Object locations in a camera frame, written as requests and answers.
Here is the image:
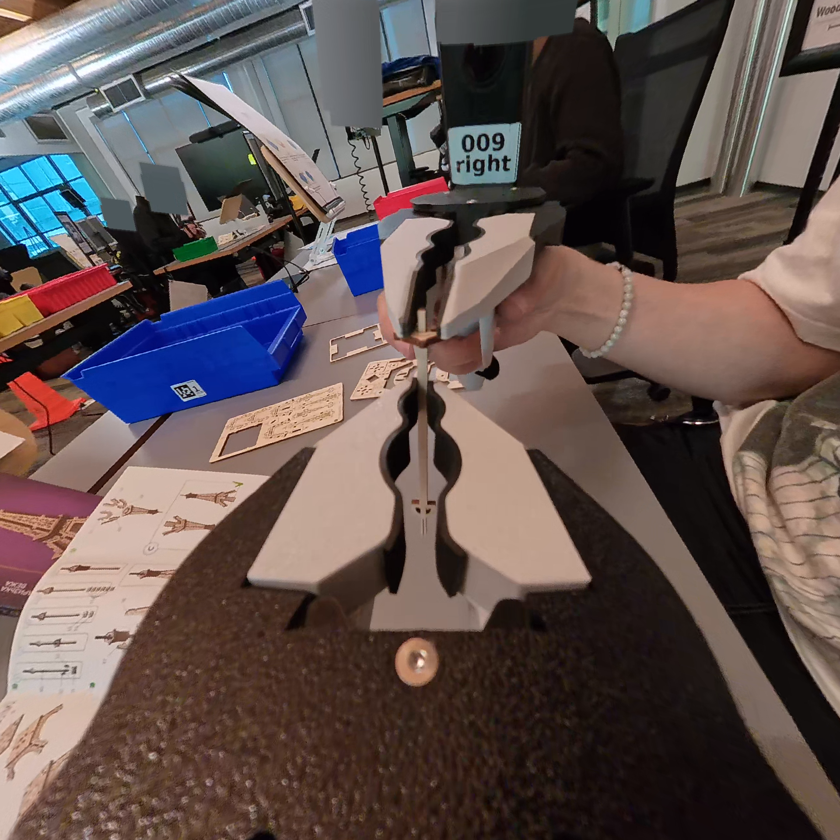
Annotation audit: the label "dark bag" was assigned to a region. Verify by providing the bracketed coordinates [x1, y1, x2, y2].
[382, 56, 441, 89]

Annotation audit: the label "yellow plastic bin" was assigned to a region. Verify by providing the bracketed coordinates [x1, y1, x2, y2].
[0, 294, 45, 340]

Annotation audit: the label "white pearl bracelet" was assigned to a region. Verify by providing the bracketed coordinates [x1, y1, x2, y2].
[579, 261, 636, 360]

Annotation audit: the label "empty wooden frame sheet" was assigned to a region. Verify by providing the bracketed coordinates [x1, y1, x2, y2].
[328, 324, 389, 366]

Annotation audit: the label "grey desk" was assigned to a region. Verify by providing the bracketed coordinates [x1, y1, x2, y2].
[29, 259, 840, 840]

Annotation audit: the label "orange cloth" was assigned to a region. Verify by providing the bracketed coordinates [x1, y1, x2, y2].
[8, 371, 88, 432]

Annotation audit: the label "black office chair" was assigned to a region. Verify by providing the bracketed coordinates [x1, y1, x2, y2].
[610, 0, 732, 403]

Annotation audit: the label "wooden sheet with rectangular hole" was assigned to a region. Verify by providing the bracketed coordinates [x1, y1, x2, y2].
[209, 382, 345, 464]

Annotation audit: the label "white board stand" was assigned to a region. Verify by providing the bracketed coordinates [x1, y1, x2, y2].
[307, 218, 343, 268]

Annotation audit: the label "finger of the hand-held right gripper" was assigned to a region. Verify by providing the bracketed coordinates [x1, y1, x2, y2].
[437, 210, 537, 342]
[379, 215, 455, 342]

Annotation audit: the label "purple tower kit box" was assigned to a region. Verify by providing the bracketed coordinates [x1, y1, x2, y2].
[0, 472, 104, 634]

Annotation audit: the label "person's printed white t-shirt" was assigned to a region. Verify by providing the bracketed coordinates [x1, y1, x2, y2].
[717, 190, 840, 716]

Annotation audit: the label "person's right forearm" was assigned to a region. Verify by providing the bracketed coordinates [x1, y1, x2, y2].
[571, 264, 840, 409]

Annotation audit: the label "person's right hand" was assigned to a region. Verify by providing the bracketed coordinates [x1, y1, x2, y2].
[377, 246, 582, 375]

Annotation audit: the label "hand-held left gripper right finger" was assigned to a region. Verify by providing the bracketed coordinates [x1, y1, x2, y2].
[427, 386, 593, 630]

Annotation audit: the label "metal column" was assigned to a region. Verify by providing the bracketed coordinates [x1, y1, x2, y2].
[712, 0, 785, 198]

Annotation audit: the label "black framed sign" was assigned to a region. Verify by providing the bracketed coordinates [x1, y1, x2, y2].
[780, 0, 840, 77]

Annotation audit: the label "wooden table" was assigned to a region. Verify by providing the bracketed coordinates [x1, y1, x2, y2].
[154, 217, 309, 277]

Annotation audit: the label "white instruction booklet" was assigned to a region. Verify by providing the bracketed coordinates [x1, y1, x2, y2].
[0, 465, 271, 811]

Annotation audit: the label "wooden sheet with diamond cutout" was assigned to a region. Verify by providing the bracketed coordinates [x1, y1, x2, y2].
[350, 357, 424, 403]

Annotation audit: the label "person's dark trousers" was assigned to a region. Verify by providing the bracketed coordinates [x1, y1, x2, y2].
[613, 420, 788, 618]

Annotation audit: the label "red plastic bin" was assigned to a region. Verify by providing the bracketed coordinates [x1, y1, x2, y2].
[373, 185, 448, 222]
[26, 264, 119, 317]

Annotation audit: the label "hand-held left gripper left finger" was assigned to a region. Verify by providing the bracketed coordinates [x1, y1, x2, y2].
[246, 386, 416, 621]

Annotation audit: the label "wooden instruction board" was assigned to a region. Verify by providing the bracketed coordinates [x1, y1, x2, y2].
[0, 408, 38, 480]
[172, 73, 347, 222]

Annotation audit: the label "thin wooden spire piece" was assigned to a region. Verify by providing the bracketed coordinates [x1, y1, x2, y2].
[408, 308, 439, 536]

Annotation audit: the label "black monitor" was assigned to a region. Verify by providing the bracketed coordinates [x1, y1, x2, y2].
[175, 130, 271, 212]

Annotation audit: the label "blue plastic bin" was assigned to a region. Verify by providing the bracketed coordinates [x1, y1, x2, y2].
[332, 223, 386, 298]

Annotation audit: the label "silver ventilation duct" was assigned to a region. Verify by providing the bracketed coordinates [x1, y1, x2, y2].
[0, 0, 309, 126]

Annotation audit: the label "blue bin with tag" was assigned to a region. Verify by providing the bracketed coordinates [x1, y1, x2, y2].
[62, 280, 308, 425]

